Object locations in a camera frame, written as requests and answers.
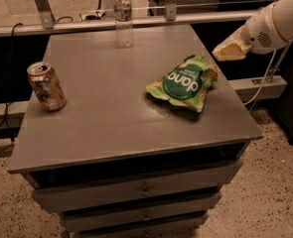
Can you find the orange soda can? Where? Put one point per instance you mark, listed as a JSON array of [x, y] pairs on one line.
[[46, 85]]

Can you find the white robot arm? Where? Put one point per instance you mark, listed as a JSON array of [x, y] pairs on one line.
[[283, 19]]

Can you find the grey drawer cabinet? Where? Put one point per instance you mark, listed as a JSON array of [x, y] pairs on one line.
[[111, 130]]

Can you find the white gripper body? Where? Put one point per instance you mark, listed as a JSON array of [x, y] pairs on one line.
[[260, 34]]

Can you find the bottom grey drawer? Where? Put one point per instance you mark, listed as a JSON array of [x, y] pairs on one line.
[[146, 228]]

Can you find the grey drawer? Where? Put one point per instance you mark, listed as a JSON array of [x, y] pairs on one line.
[[146, 228], [86, 195], [140, 210]]

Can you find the middle grey drawer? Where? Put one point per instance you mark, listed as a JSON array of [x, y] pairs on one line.
[[140, 210]]

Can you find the floor power outlet box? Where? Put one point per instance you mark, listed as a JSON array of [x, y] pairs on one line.
[[91, 16]]

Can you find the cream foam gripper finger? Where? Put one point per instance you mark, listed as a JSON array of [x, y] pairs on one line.
[[233, 47]]

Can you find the green rice chip bag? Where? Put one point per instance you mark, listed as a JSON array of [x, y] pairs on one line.
[[186, 85]]

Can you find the clear plastic water bottle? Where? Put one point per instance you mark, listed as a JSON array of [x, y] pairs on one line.
[[123, 22]]

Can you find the top grey drawer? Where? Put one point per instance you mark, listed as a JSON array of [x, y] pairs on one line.
[[86, 195]]

